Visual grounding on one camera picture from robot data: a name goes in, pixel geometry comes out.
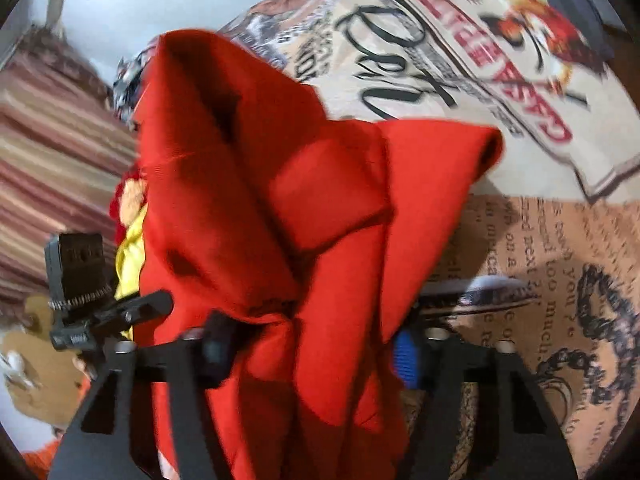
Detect red zip sweatshirt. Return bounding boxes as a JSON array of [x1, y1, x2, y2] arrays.
[[137, 30, 502, 479]]

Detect person left hand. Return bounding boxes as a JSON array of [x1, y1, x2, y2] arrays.
[[73, 354, 98, 380]]

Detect yellow printed garment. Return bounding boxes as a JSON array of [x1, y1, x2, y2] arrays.
[[113, 204, 150, 340]]

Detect striped curtain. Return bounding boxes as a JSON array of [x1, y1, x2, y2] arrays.
[[1, 26, 137, 316]]

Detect newspaper print bed sheet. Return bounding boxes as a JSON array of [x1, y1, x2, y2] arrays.
[[213, 0, 639, 479]]

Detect dark blue backpack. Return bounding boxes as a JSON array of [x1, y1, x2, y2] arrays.
[[548, 0, 614, 61]]

